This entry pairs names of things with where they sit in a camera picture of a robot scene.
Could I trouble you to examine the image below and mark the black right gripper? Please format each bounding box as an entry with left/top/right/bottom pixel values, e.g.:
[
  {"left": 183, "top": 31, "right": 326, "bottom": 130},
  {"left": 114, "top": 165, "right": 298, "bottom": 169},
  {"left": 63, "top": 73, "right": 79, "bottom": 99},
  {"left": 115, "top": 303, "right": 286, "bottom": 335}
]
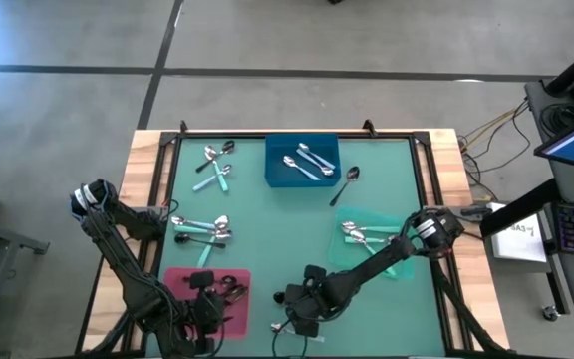
[{"left": 274, "top": 266, "right": 343, "bottom": 338}]

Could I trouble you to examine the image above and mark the light blue handled spoon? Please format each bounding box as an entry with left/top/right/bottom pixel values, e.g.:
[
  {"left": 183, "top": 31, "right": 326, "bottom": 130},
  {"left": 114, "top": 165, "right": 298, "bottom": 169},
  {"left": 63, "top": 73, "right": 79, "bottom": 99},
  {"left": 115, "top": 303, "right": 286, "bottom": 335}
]
[
  {"left": 297, "top": 142, "right": 338, "bottom": 171},
  {"left": 295, "top": 148, "right": 336, "bottom": 178},
  {"left": 170, "top": 215, "right": 217, "bottom": 230},
  {"left": 191, "top": 164, "right": 233, "bottom": 192},
  {"left": 269, "top": 321, "right": 326, "bottom": 344},
  {"left": 283, "top": 155, "right": 322, "bottom": 182}
]

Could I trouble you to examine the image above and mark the translucent teal plastic bin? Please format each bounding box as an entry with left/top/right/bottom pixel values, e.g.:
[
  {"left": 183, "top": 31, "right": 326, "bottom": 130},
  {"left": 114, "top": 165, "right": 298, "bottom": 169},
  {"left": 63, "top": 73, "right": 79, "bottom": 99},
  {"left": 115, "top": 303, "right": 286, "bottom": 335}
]
[{"left": 327, "top": 206, "right": 418, "bottom": 280}]

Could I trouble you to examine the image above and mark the blue plastic bin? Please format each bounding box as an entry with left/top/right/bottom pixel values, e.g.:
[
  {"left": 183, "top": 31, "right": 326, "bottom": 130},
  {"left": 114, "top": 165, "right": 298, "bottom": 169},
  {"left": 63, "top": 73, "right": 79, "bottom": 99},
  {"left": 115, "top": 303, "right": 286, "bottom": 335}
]
[{"left": 264, "top": 132, "right": 342, "bottom": 189}]

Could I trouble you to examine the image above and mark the pink plastic bin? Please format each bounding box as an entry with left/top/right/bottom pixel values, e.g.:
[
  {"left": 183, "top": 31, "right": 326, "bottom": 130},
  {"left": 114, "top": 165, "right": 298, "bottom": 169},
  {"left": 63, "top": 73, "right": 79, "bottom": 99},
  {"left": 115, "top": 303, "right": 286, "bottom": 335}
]
[{"left": 154, "top": 266, "right": 252, "bottom": 340}]

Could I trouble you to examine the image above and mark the green table mat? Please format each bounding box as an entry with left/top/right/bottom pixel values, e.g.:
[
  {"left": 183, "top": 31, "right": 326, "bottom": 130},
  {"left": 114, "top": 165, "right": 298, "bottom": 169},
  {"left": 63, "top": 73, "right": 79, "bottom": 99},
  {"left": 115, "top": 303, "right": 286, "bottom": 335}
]
[{"left": 145, "top": 137, "right": 447, "bottom": 358}]

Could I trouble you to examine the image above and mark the white paper sheet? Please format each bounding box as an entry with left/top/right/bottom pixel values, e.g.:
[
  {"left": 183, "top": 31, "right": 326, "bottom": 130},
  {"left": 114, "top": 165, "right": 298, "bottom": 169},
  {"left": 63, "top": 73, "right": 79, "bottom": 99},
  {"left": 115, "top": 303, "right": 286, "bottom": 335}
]
[{"left": 485, "top": 201, "right": 550, "bottom": 264}]

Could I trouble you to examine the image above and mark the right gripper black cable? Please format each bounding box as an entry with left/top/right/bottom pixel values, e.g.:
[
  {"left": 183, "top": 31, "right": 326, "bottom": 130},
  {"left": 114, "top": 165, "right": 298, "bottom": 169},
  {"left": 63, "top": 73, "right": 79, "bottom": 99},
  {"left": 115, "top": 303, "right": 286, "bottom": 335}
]
[{"left": 270, "top": 328, "right": 311, "bottom": 359}]

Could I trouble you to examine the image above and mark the black metal table frame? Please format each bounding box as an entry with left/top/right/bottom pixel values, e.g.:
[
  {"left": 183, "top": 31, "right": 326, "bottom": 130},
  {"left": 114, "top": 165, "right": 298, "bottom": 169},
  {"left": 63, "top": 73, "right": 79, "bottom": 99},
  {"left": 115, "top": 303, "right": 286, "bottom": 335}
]
[{"left": 75, "top": 130, "right": 522, "bottom": 359}]

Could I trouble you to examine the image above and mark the yellow floor cable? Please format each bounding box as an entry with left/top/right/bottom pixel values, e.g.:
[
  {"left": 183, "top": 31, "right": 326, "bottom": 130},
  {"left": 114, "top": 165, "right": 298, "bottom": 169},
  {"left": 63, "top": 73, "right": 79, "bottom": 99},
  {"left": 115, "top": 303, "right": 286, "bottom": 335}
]
[{"left": 458, "top": 99, "right": 530, "bottom": 151}]

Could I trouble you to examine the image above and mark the black floor cable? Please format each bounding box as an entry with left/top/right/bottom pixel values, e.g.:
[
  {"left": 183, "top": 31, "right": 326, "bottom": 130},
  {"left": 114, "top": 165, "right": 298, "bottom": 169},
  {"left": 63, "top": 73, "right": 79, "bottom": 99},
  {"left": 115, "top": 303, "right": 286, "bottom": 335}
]
[{"left": 458, "top": 102, "right": 535, "bottom": 200}]

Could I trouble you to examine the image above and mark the coiled black cable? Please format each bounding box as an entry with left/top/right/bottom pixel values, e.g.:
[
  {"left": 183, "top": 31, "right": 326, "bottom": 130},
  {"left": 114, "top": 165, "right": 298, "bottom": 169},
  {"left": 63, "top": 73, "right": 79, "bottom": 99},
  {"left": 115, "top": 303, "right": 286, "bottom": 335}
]
[{"left": 538, "top": 102, "right": 574, "bottom": 139}]

